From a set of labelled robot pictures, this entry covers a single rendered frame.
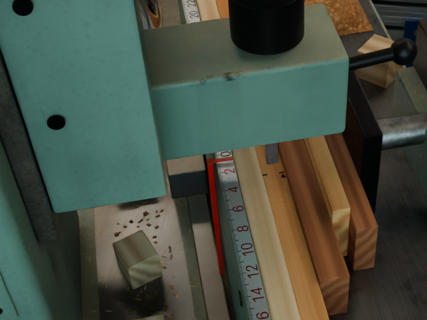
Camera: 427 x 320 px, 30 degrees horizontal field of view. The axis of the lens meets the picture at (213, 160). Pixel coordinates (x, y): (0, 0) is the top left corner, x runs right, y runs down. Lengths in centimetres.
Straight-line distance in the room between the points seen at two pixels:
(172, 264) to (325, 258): 23
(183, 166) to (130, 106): 30
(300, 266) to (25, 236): 20
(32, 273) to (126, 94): 14
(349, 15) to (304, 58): 32
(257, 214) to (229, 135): 7
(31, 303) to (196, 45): 21
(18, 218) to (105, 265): 27
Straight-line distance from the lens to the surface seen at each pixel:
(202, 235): 77
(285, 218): 61
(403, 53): 59
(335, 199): 60
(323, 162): 63
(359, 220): 60
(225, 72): 53
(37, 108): 49
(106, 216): 82
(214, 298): 72
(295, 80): 54
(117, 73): 48
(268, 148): 62
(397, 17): 127
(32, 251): 55
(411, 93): 69
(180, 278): 76
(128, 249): 74
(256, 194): 62
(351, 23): 86
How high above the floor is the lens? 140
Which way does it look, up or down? 45 degrees down
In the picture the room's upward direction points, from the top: 6 degrees counter-clockwise
